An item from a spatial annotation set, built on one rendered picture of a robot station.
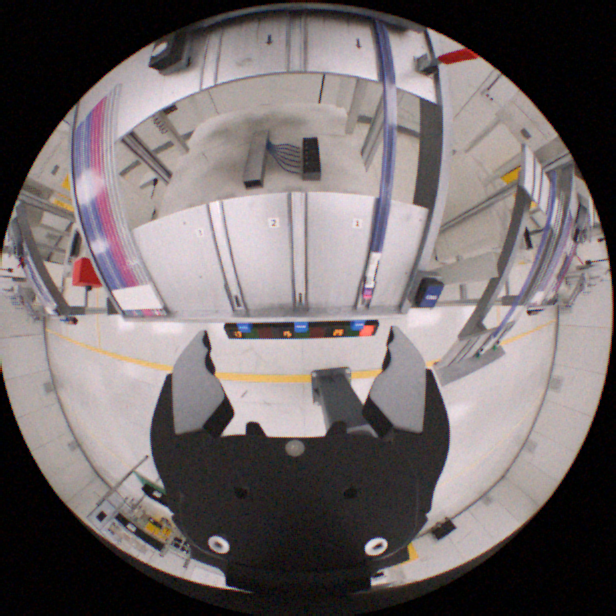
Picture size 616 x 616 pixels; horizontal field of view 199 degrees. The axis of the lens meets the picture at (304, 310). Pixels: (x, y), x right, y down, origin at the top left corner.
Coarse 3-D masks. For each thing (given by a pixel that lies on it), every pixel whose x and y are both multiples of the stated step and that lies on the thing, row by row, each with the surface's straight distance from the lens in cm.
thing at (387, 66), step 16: (384, 32) 37; (384, 48) 34; (384, 64) 31; (384, 80) 29; (384, 96) 28; (384, 112) 27; (384, 128) 26; (384, 144) 25; (384, 160) 25; (384, 176) 24; (384, 192) 24; (384, 208) 25; (384, 224) 25; (368, 288) 29
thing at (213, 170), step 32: (224, 128) 92; (256, 128) 83; (288, 128) 79; (320, 128) 79; (192, 160) 81; (224, 160) 70; (288, 160) 62; (320, 160) 62; (352, 160) 65; (192, 192) 66; (224, 192) 59; (256, 192) 54; (352, 192) 55
